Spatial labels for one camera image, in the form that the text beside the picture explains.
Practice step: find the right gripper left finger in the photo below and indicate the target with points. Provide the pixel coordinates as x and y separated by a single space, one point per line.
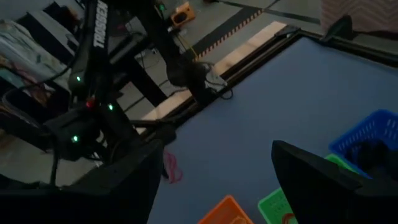
93 205

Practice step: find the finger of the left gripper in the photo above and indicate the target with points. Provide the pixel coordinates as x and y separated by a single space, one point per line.
166 133

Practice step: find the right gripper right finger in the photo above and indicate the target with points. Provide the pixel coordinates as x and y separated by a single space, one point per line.
335 202

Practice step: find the pink rubber band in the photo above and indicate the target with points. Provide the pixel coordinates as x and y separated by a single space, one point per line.
178 177

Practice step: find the red rubber band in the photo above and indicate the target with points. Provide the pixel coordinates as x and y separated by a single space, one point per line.
287 217

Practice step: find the yellow rubber band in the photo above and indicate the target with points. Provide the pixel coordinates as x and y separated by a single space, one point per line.
239 218

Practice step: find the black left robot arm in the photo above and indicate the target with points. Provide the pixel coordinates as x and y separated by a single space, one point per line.
101 31

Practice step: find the green plastic basket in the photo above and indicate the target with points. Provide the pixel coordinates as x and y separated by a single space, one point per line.
273 205

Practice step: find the blue plastic basket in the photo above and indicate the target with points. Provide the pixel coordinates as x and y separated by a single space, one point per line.
373 124

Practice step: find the orange plastic basket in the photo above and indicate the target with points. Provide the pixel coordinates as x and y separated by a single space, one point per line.
224 211

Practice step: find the pale floral cloth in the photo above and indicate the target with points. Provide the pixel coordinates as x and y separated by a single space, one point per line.
21 49

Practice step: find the blue table mat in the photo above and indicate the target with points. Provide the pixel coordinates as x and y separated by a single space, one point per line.
264 102

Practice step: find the orange speaker box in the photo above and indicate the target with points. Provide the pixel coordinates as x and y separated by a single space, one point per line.
186 11

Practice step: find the pink chevron cloth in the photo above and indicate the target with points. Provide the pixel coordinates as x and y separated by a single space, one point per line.
367 12

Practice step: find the black table frame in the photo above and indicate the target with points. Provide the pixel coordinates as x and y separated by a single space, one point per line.
252 62

